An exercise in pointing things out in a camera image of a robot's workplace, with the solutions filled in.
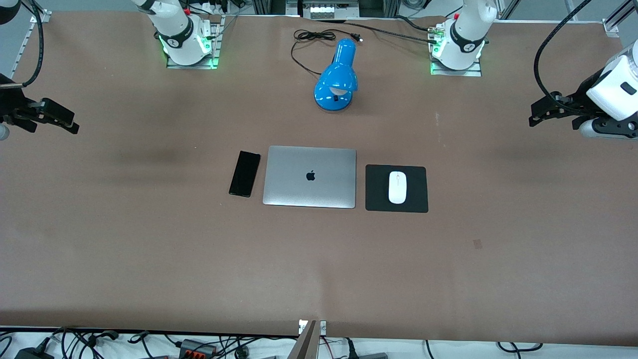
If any white computer mouse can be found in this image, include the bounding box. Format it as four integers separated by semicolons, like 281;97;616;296
388;171;408;205

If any black smartphone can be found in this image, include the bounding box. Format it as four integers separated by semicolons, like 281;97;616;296
228;150;262;198

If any black mouse pad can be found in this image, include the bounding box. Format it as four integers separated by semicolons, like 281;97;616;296
365;165;429;214

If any blue desk lamp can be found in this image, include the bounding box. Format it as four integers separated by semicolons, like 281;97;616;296
314;38;359;112

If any black power adapter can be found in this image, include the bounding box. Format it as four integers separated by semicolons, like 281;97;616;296
14;346;55;359

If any white power strip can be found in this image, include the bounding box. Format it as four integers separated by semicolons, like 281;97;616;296
302;0;360;20

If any silver closed laptop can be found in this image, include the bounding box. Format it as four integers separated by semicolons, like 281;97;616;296
262;145;357;209

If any grey orange connector box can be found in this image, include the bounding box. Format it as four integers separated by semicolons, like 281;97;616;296
178;339;218;359

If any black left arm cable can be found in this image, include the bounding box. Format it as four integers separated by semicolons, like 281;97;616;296
533;0;594;108

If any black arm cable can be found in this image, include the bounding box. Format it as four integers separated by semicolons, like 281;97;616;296
533;0;594;108
0;0;45;89

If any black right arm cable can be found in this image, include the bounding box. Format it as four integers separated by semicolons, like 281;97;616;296
0;0;45;89

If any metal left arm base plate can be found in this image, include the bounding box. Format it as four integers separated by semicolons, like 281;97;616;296
429;24;483;77

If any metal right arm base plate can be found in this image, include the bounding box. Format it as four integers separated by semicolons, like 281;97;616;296
166;14;226;70

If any thick black base cable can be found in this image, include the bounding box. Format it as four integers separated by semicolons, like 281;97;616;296
319;18;443;45

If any looped black floor cable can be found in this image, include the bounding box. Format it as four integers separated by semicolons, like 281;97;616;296
497;341;545;354

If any thin black lamp cable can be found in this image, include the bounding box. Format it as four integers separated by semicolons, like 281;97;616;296
291;29;363;77

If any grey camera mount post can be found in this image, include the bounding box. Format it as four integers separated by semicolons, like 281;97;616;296
288;320;327;359

